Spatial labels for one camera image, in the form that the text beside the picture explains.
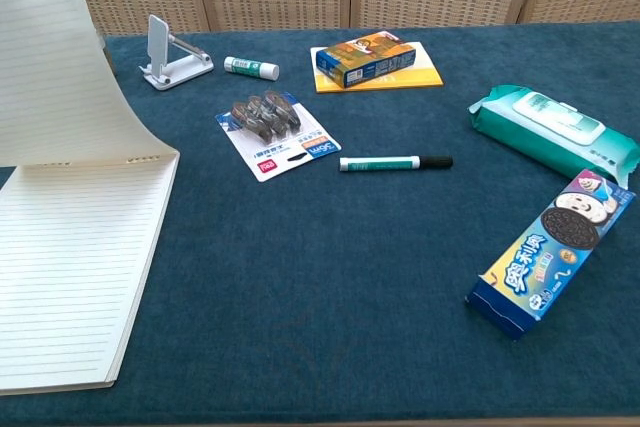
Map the correction tape blister pack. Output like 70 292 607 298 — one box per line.
215 90 343 183

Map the tan spiral notepad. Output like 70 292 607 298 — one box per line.
0 0 181 397

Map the yellow notepad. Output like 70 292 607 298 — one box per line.
309 40 445 94

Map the blue cookie box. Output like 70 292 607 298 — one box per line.
464 168 630 342

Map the orange blue cardboard box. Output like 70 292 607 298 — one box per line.
315 30 418 90

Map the green marker with black cap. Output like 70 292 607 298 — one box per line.
338 154 454 173

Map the teal wet wipes pack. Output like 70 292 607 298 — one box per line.
467 84 640 186

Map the white folding phone stand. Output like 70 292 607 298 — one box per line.
138 14 215 92

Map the green white glue stick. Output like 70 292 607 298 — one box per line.
223 56 281 82

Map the dark blue table cloth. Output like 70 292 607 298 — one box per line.
0 20 640 424

